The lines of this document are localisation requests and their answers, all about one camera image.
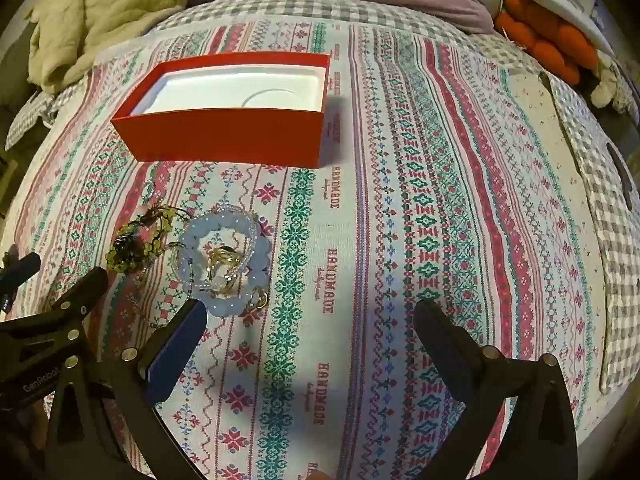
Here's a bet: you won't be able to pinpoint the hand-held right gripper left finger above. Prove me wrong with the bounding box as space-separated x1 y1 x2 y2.
47 299 208 480

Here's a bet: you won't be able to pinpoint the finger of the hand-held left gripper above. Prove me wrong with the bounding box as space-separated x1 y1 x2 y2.
0 266 110 411
0 252 42 313

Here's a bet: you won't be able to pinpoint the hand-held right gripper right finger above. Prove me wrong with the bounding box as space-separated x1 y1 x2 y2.
414 299 581 480

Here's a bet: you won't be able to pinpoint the green bead scorpion bracelet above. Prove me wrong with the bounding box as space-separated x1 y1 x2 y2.
105 205 193 274

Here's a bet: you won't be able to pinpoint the gold rings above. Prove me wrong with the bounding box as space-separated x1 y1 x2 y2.
206 245 251 294

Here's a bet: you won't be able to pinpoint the pale blue bead bracelet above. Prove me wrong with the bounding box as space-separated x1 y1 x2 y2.
177 211 275 317

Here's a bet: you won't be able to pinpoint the red cardboard box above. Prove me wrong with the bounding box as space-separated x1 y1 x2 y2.
110 52 332 170

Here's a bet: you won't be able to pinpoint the patterned woven blanket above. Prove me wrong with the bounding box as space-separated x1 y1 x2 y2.
0 25 608 480

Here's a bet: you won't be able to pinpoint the olive green blanket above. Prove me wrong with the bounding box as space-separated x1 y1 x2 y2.
27 0 211 96

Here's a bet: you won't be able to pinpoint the white plush toy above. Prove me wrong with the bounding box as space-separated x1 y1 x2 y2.
590 55 640 126

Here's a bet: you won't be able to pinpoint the orange plush toy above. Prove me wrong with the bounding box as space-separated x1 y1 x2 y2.
495 0 601 86

